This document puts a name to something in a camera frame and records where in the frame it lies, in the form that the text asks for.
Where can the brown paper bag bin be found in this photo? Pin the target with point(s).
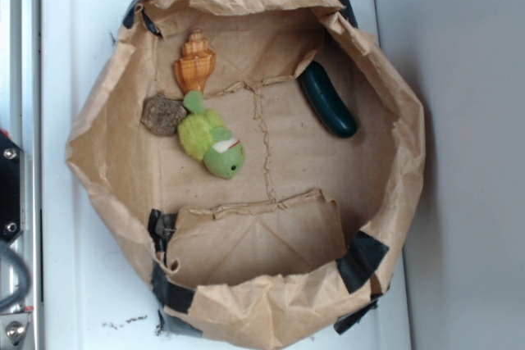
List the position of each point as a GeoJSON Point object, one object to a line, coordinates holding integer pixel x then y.
{"type": "Point", "coordinates": [308, 233]}

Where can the orange plastic conch shell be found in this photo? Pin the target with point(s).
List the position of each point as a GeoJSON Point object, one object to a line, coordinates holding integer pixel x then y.
{"type": "Point", "coordinates": [196, 64]}

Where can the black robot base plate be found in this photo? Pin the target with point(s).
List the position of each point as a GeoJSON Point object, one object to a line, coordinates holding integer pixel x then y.
{"type": "Point", "coordinates": [12, 190]}

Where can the aluminium frame rail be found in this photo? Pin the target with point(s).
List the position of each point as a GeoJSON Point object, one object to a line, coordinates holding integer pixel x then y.
{"type": "Point", "coordinates": [22, 322]}

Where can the dark green toy cucumber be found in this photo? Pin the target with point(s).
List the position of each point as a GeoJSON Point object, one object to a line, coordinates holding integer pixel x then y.
{"type": "Point", "coordinates": [326, 102]}

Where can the brown rough stone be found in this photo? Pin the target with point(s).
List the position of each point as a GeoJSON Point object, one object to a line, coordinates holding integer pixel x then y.
{"type": "Point", "coordinates": [162, 115]}

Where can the green plush fish toy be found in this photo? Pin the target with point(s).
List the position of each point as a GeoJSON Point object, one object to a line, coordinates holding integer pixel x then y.
{"type": "Point", "coordinates": [204, 137]}

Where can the white plastic tray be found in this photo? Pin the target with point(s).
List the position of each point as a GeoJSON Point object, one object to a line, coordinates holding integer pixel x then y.
{"type": "Point", "coordinates": [92, 298]}

